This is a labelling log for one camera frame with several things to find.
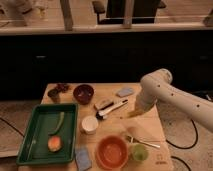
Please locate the yellow banana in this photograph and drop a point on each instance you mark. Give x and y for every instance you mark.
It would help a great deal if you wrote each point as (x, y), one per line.
(133, 113)

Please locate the purple bowl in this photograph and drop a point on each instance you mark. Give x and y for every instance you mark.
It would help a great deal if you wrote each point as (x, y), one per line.
(83, 94)

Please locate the orange bowl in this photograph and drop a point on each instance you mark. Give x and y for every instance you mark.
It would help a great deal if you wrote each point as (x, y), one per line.
(111, 153)

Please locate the white cup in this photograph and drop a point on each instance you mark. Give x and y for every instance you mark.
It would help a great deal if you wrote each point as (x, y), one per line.
(89, 124)

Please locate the green chili pepper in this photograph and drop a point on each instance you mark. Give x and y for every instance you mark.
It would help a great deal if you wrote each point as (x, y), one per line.
(59, 124)

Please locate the blue sponge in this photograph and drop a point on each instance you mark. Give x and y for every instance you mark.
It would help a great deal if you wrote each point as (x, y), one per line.
(82, 159)
(125, 92)

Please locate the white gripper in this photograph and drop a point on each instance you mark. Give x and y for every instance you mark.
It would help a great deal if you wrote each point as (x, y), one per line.
(144, 102)

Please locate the dark brown toy object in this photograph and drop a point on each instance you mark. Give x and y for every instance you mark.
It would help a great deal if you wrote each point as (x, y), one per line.
(53, 94)

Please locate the green plastic tray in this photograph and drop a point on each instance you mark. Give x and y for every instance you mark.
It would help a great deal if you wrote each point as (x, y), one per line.
(43, 120)

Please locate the blue sponge back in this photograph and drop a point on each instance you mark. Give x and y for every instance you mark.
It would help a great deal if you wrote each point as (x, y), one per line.
(125, 92)

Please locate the blue sponge front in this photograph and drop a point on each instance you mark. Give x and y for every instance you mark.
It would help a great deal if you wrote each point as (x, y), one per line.
(82, 159)

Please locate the orange peach fruit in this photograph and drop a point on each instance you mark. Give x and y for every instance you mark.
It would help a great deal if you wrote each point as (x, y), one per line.
(54, 143)

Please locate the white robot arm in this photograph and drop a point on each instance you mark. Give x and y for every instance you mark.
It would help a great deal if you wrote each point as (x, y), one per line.
(157, 86)

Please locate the green cup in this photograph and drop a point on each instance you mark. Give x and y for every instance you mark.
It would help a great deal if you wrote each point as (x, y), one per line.
(139, 152)

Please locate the beige eraser block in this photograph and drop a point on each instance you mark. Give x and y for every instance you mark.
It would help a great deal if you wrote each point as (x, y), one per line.
(102, 103)

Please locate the silver fork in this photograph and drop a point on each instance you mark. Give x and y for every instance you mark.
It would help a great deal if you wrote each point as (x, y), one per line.
(134, 140)

